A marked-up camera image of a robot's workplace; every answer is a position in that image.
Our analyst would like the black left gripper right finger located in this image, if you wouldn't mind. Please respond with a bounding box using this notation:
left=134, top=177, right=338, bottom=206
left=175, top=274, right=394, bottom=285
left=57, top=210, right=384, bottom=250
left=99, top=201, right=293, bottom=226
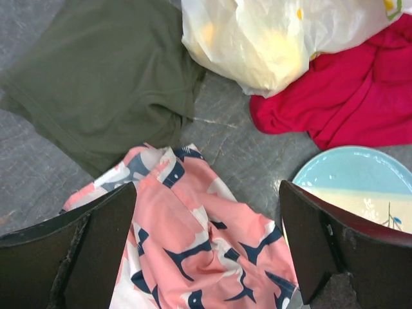
left=279, top=180, right=411, bottom=308

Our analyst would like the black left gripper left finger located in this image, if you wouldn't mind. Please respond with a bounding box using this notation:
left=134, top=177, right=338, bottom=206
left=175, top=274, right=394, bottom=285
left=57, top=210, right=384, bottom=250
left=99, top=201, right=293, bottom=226
left=1, top=183, right=136, bottom=308

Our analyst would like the white plastic bag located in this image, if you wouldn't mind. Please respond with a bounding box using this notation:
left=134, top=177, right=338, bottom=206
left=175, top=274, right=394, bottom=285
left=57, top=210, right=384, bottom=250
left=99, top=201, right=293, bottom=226
left=181, top=0, right=411, bottom=97

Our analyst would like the light blue ceramic plate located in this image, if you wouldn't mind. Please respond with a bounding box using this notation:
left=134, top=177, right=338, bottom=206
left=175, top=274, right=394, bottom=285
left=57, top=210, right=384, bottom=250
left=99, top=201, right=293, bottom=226
left=293, top=146, right=411, bottom=233

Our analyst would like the pink patterned cloth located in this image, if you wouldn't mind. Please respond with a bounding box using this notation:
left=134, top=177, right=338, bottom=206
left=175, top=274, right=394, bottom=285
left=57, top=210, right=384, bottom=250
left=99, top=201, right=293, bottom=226
left=63, top=144, right=298, bottom=308

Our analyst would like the magenta red cloth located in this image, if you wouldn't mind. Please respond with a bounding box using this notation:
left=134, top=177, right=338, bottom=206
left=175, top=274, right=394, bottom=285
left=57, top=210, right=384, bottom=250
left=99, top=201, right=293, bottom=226
left=250, top=14, right=411, bottom=150

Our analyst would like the olive green cloth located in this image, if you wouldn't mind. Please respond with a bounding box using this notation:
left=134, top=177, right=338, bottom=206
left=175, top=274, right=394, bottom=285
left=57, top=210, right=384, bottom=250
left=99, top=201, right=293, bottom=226
left=1, top=1, right=205, bottom=177

